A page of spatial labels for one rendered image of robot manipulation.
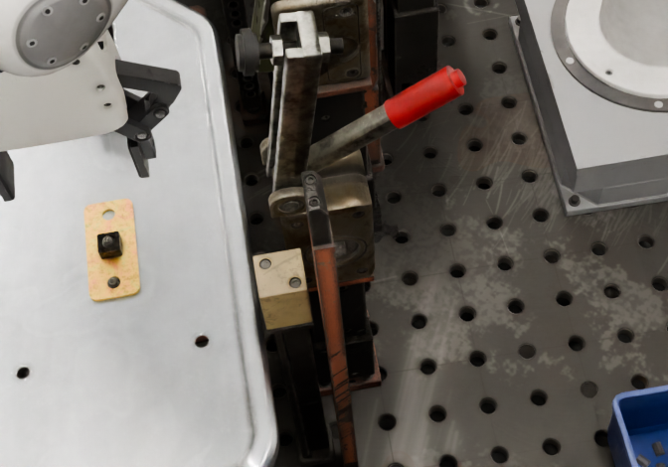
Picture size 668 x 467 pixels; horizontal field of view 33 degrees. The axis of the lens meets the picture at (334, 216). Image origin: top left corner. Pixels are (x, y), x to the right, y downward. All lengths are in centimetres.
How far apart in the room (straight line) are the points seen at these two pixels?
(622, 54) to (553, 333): 30
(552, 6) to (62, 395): 70
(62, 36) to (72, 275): 38
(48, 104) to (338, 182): 24
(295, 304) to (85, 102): 21
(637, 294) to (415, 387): 25
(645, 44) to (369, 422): 47
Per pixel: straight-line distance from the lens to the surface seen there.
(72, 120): 70
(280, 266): 77
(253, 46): 68
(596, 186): 119
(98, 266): 87
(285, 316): 79
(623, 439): 103
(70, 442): 82
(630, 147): 116
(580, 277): 119
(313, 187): 64
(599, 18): 124
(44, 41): 51
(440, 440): 110
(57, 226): 90
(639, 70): 121
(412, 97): 76
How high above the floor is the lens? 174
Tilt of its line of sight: 60 degrees down
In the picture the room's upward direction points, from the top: 6 degrees counter-clockwise
